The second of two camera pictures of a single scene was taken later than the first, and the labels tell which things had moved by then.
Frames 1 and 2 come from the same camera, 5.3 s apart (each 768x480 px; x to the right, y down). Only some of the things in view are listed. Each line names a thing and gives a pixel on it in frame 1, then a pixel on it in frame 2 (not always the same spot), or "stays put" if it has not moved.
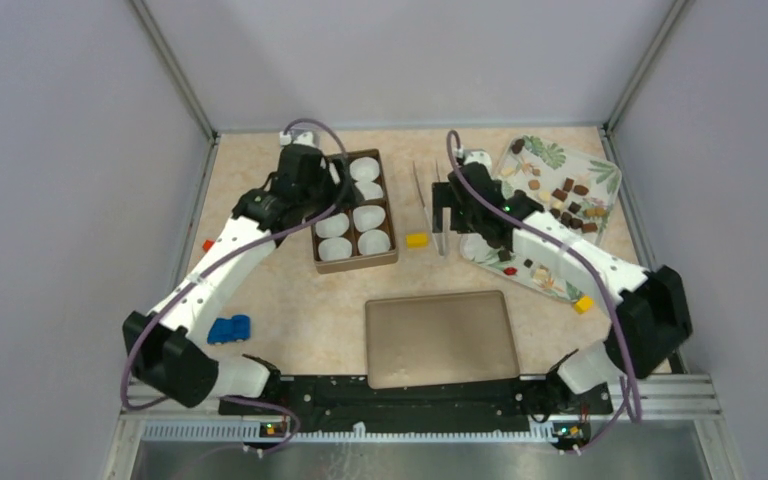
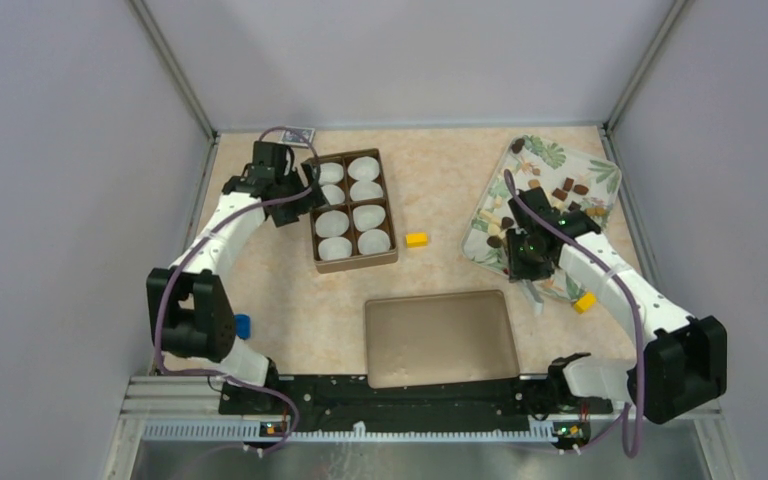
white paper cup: x=373 y=241 stays put
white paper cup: x=332 y=226 stays put
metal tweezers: x=436 y=240 to x=534 y=296
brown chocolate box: x=360 y=235 stays put
